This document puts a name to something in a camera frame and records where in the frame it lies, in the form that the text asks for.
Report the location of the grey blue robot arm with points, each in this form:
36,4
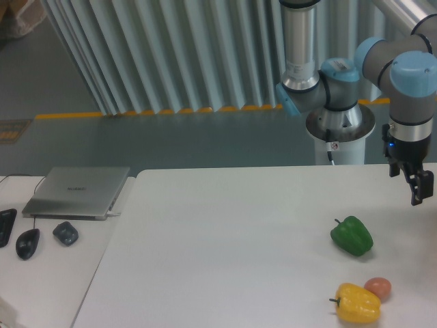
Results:
404,70

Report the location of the cardboard box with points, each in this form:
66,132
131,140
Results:
19,18

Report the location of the green bell pepper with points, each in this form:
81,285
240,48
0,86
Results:
352,236

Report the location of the black keyboard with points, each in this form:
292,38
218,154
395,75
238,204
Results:
7,219

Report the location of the black computer mouse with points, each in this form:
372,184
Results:
27,243

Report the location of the dark grey small controller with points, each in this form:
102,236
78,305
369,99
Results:
66,233

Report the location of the yellow bell pepper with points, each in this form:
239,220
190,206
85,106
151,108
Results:
354,304

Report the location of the corrugated metal partition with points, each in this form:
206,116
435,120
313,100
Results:
175,55

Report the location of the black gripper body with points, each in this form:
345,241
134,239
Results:
404,153

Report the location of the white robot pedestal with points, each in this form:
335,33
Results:
339,148

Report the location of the silver closed laptop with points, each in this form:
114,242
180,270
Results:
87,193

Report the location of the brown egg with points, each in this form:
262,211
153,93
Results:
379,286

